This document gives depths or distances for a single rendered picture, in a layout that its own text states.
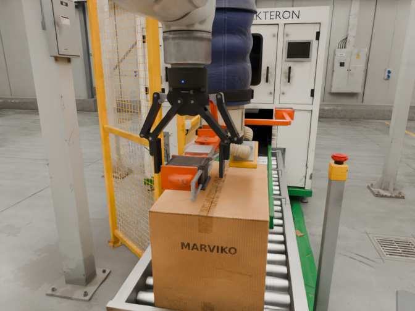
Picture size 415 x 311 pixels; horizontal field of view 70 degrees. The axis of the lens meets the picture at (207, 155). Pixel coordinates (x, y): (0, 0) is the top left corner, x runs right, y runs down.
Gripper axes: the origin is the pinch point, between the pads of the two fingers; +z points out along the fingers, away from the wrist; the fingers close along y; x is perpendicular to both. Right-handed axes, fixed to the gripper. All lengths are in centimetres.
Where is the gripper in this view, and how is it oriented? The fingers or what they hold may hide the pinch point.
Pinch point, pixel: (189, 168)
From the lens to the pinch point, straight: 62.1
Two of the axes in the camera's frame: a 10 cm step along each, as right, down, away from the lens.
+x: -1.9, 2.7, -9.4
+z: 0.0, 9.6, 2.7
